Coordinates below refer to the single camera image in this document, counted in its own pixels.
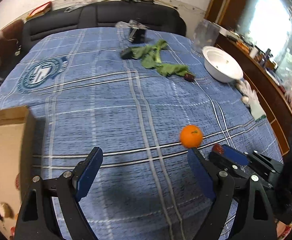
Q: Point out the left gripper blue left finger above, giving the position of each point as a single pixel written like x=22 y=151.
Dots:
x=85 y=172

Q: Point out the red book on sofa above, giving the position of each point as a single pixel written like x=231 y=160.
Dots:
x=40 y=11

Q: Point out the blue plaid tablecloth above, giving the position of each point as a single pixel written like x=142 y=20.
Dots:
x=83 y=95

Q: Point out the small black box device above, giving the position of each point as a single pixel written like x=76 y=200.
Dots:
x=137 y=32

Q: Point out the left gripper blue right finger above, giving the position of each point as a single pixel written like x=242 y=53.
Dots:
x=207 y=175

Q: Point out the green leafy vegetable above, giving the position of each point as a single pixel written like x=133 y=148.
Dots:
x=150 y=56

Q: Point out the large orange tangerine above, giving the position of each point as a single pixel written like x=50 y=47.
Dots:
x=191 y=136

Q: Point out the white plastic bowl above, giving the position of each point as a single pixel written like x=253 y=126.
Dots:
x=220 y=65

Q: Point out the clear plastic container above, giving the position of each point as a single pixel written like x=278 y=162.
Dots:
x=206 y=33

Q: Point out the cardboard tray box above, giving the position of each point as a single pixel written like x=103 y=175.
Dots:
x=16 y=137

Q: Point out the dark date near vegetable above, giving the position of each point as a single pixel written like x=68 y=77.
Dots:
x=189 y=77

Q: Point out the black wedge object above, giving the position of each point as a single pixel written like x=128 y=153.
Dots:
x=127 y=54

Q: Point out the brown armchair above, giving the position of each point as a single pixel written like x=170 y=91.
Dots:
x=10 y=38

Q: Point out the white work glove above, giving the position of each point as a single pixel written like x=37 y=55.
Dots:
x=250 y=99

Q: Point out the black leather sofa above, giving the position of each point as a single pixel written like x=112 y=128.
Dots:
x=102 y=14

